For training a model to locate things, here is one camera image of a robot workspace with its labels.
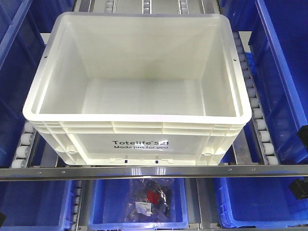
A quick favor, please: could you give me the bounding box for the roller track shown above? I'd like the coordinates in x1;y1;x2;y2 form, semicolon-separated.
233;32;280;166
70;180;84;231
10;121;39;169

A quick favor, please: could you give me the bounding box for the blue bin lower middle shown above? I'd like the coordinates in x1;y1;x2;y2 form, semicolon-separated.
89;178;188;231

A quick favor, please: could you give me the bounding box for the blue storage bin left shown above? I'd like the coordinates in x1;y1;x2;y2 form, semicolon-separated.
0;0;74;167

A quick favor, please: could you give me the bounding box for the lower left roller track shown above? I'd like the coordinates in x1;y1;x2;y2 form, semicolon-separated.
70;180;84;231

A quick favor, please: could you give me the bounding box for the blue storage bin right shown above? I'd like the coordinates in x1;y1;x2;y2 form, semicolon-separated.
219;0;308;165

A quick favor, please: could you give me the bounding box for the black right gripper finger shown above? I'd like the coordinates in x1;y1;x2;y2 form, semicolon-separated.
289;177;308;200
297;125;308;145

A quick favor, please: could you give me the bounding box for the right roller track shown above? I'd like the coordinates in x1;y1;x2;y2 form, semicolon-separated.
233;32;280;166

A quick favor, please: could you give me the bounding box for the white plastic Totelife crate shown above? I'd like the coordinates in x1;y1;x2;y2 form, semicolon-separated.
23;12;252;166

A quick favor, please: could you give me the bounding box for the blue storage bin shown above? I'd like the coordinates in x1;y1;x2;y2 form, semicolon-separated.
219;0;308;165
0;0;74;167

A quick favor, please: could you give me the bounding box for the blue bin lower left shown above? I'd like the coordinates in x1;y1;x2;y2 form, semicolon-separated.
0;180;77;231

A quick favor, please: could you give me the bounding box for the steel shelf front rail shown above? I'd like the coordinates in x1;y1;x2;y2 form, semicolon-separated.
0;165;308;181

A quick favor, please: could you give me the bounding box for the blue bin lower right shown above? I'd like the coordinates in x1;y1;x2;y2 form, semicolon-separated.
213;177;308;229

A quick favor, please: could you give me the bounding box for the plastic bag of parts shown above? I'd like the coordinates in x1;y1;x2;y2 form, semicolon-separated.
123;178;175;223

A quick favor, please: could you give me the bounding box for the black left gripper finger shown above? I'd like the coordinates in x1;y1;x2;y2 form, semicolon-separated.
0;212;6;225

